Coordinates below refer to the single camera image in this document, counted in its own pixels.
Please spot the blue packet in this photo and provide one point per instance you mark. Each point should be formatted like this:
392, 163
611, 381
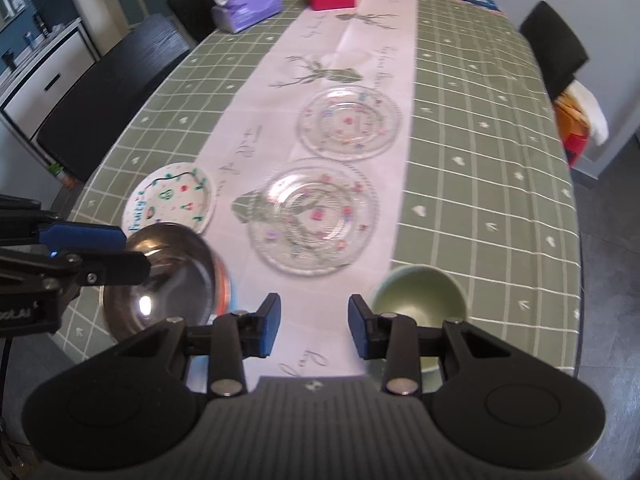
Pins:
480, 0

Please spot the green ceramic bowl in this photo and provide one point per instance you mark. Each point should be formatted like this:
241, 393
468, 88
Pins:
420, 305

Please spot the black chair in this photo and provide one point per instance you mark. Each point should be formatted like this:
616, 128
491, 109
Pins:
110, 95
215, 0
555, 45

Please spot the green checked tablecloth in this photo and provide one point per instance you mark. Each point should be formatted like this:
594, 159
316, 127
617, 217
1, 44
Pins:
480, 160

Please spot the purple tissue box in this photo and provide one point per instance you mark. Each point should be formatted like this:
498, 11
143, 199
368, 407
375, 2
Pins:
245, 7

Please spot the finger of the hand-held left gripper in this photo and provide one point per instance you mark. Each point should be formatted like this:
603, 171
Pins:
80, 236
115, 266

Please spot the clear floral glass plate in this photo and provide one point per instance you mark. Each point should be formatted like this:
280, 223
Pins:
312, 215
350, 120

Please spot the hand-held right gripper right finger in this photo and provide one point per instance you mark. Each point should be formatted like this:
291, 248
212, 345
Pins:
358, 327

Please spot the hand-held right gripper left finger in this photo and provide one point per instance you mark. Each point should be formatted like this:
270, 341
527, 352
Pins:
267, 327

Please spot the white deer print table runner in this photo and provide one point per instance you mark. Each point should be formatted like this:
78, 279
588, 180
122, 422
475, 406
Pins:
350, 60

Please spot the white cloth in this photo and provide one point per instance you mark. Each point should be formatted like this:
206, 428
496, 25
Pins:
592, 110

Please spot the white printed paper plate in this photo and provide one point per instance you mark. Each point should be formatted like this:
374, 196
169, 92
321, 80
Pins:
170, 202

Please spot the white cabinet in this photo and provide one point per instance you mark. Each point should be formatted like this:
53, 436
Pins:
40, 75

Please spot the stainless steel bowl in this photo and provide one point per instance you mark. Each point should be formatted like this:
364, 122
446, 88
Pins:
160, 285

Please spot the orange rimmed bowl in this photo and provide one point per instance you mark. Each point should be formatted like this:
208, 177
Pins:
225, 287

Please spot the orange bag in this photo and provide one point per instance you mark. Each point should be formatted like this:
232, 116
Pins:
572, 120

